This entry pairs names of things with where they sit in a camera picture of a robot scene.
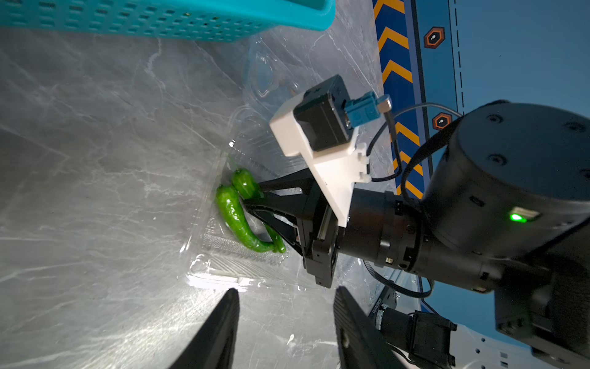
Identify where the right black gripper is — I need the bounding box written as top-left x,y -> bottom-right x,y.
244,169 -> 422,288

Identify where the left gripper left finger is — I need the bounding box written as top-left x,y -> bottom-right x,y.
170,288 -> 240,369

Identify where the clear pepper container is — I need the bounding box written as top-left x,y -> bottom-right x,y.
183,105 -> 316,292

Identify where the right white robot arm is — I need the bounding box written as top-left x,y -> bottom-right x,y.
245,100 -> 589,368

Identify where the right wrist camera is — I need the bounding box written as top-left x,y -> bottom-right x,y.
270,75 -> 393,228

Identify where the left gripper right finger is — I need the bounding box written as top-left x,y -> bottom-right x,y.
333,286 -> 406,368

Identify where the teal plastic basket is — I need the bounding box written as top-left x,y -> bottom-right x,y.
1,0 -> 336,42

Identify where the green pepper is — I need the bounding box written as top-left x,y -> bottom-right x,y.
215,185 -> 273,253
232,169 -> 287,254

